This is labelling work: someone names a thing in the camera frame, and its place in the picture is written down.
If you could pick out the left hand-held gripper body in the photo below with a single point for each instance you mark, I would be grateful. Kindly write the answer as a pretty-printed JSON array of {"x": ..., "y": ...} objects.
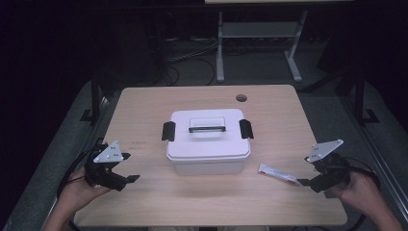
[{"x": 104, "y": 174}]

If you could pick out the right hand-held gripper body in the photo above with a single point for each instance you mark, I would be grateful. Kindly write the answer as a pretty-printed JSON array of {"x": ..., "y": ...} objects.
[{"x": 333, "y": 174}]

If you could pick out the white tube with red label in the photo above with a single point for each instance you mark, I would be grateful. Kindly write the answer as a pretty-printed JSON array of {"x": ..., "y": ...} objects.
[{"x": 275, "y": 173}]

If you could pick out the black plate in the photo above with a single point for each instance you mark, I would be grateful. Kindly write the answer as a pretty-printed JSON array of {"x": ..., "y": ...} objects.
[{"x": 207, "y": 129}]

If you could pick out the person's left hand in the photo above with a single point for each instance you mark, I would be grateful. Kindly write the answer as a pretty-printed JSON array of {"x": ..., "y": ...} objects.
[{"x": 77, "y": 191}]

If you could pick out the person's right hand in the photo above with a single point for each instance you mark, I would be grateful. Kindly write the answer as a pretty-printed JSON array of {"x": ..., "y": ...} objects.
[{"x": 361, "y": 191}]

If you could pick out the black box latch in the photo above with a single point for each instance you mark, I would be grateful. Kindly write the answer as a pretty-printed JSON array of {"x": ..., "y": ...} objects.
[
  {"x": 168, "y": 131},
  {"x": 246, "y": 129}
]

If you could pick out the black metal stand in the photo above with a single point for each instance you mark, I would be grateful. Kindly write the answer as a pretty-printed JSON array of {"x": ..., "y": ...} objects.
[
  {"x": 360, "y": 96},
  {"x": 94, "y": 96}
]

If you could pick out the white metal frame table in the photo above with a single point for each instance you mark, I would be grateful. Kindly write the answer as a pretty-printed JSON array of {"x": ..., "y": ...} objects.
[{"x": 258, "y": 30}]

